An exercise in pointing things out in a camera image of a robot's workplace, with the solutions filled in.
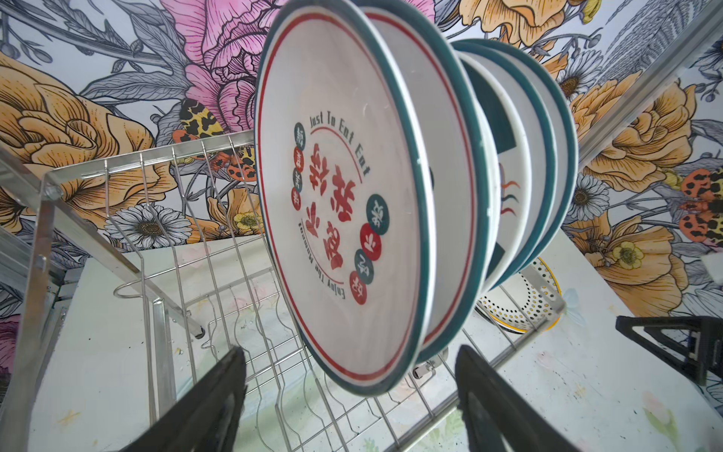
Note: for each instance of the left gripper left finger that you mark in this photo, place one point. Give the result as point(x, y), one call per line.
point(207, 417)

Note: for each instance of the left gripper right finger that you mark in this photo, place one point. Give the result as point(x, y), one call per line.
point(495, 416)

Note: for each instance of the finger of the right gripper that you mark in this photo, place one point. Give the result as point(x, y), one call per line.
point(691, 345)

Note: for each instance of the yellow rimmed white plate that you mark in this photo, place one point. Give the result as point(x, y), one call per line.
point(518, 306)

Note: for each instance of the chrome wire dish rack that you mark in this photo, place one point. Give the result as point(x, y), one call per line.
point(115, 340)

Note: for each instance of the red floral pattern plate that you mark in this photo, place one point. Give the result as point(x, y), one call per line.
point(345, 193)

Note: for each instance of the white plate row rear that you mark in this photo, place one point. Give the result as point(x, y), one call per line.
point(559, 152)

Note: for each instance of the white plate row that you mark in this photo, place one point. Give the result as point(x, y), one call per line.
point(559, 152)
point(525, 146)

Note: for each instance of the red dotted rim plate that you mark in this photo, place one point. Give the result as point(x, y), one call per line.
point(461, 156)

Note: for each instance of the white plate row middle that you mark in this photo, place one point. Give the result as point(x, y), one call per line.
point(525, 146)

